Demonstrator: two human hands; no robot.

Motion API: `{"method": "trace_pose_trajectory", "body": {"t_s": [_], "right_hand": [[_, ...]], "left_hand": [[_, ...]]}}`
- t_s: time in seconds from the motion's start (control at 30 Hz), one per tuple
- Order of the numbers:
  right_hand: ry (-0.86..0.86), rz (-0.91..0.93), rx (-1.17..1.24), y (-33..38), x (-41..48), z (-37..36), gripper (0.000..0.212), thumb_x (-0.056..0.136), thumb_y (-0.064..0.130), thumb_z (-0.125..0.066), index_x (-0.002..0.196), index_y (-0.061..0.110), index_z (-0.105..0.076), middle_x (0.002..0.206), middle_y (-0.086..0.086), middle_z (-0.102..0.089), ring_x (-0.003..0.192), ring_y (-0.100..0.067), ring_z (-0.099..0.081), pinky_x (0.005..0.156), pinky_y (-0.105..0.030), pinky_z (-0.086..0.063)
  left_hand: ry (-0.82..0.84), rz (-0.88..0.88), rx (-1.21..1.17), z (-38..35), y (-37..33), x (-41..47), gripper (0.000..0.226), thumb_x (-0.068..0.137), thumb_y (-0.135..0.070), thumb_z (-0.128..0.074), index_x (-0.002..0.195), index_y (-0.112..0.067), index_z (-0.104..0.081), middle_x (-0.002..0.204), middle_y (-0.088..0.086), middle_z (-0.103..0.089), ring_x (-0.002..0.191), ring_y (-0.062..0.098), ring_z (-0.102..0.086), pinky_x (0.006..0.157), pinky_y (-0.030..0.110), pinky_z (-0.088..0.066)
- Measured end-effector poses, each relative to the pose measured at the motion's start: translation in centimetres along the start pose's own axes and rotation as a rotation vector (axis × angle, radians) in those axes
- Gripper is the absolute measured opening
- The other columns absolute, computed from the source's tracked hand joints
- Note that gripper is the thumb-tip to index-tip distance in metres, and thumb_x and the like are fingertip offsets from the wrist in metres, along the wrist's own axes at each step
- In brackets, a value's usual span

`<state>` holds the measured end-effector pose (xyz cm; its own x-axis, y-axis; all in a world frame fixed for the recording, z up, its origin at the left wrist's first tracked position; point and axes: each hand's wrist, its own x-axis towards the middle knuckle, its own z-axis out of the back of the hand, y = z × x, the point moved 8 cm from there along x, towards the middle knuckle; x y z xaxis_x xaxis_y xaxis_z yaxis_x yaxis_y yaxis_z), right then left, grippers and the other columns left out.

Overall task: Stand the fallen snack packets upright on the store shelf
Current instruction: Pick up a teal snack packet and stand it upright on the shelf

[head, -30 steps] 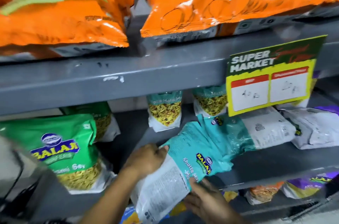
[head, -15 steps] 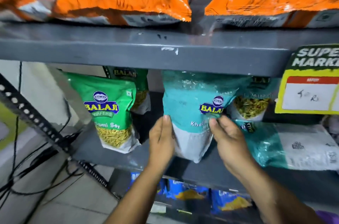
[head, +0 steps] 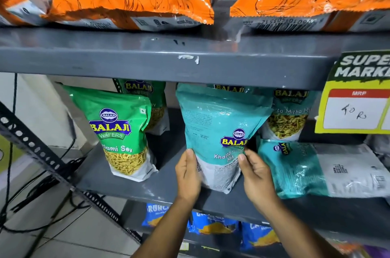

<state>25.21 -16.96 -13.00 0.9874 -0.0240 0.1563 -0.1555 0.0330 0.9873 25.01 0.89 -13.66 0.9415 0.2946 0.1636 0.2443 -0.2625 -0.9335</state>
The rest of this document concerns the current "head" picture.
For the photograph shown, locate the person's left hand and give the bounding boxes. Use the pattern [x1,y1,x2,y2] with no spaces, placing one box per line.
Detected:
[175,149,202,204]

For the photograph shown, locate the person's right hand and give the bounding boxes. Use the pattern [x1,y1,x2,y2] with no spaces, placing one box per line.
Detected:
[237,149,286,208]

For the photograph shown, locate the teal snack pouch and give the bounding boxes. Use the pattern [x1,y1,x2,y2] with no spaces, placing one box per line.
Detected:
[207,84,251,93]
[257,138,390,200]
[261,88,318,142]
[176,83,273,194]

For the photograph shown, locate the person's left forearm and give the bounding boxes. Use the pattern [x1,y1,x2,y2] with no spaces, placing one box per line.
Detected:
[132,196,198,258]

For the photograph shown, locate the person's right forearm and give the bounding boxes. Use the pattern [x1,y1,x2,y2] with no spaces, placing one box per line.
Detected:
[254,200,345,258]

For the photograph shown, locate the blue snack packet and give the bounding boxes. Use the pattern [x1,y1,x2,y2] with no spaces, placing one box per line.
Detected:
[187,210,240,236]
[141,203,170,228]
[240,221,281,251]

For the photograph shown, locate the green snack pouch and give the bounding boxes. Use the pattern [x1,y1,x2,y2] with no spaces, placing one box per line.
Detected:
[62,85,159,183]
[117,79,170,136]

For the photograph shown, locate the grey metal shelf rack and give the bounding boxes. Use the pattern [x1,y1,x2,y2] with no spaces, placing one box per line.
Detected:
[0,0,390,258]

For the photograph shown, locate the yellow price tag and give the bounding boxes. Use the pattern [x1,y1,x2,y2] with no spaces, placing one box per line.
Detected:
[314,50,390,135]

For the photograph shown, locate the grey snack packet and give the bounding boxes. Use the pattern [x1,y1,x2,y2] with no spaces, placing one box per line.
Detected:
[364,134,390,162]

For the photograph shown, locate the orange and purple packet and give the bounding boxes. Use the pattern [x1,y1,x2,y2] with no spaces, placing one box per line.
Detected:
[330,241,390,258]

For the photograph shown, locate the black cables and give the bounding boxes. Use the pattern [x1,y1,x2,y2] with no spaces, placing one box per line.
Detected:
[0,73,105,258]

